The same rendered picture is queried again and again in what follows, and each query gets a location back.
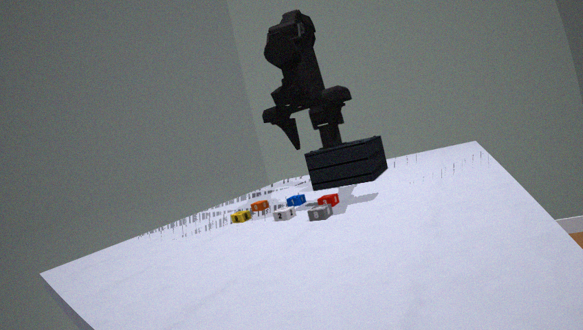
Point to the orange block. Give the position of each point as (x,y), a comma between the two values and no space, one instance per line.
(259,205)

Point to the yellow block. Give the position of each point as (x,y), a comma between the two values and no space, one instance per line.
(241,216)

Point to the blue block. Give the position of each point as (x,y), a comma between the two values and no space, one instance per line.
(296,200)

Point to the red block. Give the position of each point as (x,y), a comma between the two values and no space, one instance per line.
(332,199)

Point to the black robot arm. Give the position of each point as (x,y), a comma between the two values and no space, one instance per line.
(290,48)

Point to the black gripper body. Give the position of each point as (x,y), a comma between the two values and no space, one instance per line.
(337,94)

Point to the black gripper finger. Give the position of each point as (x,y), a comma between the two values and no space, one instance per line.
(290,128)
(333,111)

